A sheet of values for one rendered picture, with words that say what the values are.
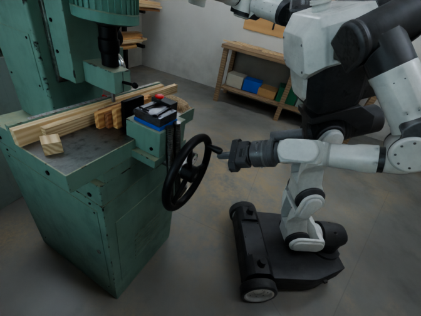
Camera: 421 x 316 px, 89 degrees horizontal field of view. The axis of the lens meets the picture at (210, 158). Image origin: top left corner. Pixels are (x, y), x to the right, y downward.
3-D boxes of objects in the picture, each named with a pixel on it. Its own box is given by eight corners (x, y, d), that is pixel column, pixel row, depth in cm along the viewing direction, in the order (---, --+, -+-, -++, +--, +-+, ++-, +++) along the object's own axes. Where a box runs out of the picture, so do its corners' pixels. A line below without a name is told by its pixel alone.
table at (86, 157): (96, 212, 52) (93, 195, 48) (17, 160, 60) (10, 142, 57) (210, 126, 98) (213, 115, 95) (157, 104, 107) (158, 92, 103)
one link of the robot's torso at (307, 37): (349, 77, 93) (363, -28, 72) (412, 110, 66) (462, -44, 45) (280, 95, 97) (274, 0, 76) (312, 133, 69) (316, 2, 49)
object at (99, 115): (99, 129, 69) (97, 113, 66) (96, 127, 70) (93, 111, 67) (151, 108, 88) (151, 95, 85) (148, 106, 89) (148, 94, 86)
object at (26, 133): (19, 147, 56) (13, 131, 53) (15, 144, 57) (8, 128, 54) (163, 94, 102) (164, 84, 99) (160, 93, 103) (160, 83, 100)
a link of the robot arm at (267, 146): (272, 168, 74) (307, 167, 68) (261, 165, 65) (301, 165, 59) (271, 135, 75) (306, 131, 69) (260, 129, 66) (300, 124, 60)
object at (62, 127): (48, 141, 60) (44, 129, 58) (44, 138, 61) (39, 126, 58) (176, 92, 108) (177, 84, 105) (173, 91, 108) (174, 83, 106)
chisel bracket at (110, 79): (115, 99, 70) (113, 73, 65) (85, 86, 74) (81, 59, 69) (132, 94, 75) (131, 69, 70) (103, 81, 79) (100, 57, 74)
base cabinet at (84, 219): (116, 301, 109) (101, 209, 68) (42, 242, 125) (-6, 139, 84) (170, 236, 143) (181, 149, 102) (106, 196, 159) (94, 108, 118)
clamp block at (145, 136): (158, 159, 68) (159, 135, 62) (125, 142, 71) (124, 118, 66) (183, 140, 79) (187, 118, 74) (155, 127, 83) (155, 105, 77)
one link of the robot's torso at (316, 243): (305, 226, 144) (314, 214, 136) (318, 254, 128) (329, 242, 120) (276, 224, 141) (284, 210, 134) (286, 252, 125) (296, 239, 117)
